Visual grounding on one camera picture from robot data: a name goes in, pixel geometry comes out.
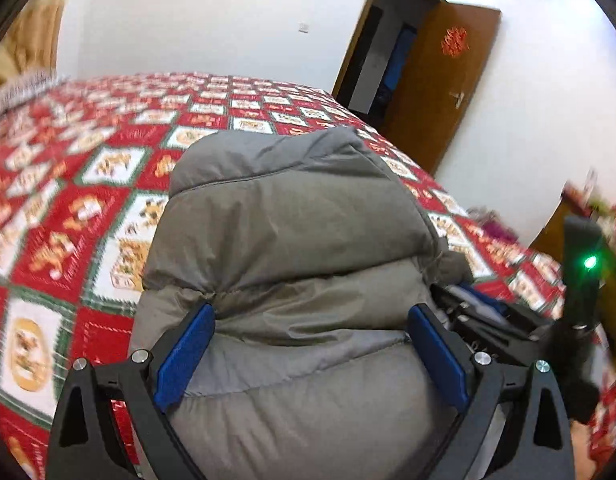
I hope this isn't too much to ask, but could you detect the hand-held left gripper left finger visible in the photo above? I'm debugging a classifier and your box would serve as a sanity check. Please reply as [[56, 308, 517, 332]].
[[46, 303, 217, 480]]

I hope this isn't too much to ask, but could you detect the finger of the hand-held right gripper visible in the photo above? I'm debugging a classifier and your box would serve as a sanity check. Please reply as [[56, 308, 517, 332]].
[[430, 282, 556, 361]]

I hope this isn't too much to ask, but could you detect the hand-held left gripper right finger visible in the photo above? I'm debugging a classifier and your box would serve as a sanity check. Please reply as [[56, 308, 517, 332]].
[[408, 303, 575, 480]]

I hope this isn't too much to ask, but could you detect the grey puffer jacket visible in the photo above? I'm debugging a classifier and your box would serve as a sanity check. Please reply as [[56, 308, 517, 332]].
[[129, 127, 511, 480]]

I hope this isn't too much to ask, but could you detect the purple cloth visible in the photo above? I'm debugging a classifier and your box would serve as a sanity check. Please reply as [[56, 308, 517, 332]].
[[468, 207, 515, 242]]

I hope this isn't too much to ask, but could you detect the red printed blanket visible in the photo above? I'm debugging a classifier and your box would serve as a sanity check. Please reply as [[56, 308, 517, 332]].
[[0, 72, 616, 480]]

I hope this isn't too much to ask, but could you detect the brown wooden door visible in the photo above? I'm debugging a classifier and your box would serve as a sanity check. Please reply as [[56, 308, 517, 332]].
[[385, 2, 502, 173]]

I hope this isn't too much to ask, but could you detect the red paper door decoration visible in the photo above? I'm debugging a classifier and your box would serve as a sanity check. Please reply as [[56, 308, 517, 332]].
[[440, 27, 469, 59]]

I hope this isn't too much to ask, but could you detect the grey fuzzy cloth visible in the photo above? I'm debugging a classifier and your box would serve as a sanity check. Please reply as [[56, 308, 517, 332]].
[[0, 72, 71, 121]]

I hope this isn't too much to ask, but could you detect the beige ornate headboard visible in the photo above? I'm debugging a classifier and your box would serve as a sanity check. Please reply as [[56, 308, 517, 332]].
[[0, 0, 71, 96]]

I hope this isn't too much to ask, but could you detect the brown door frame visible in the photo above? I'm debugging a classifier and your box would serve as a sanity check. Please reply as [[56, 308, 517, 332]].
[[332, 0, 449, 126]]

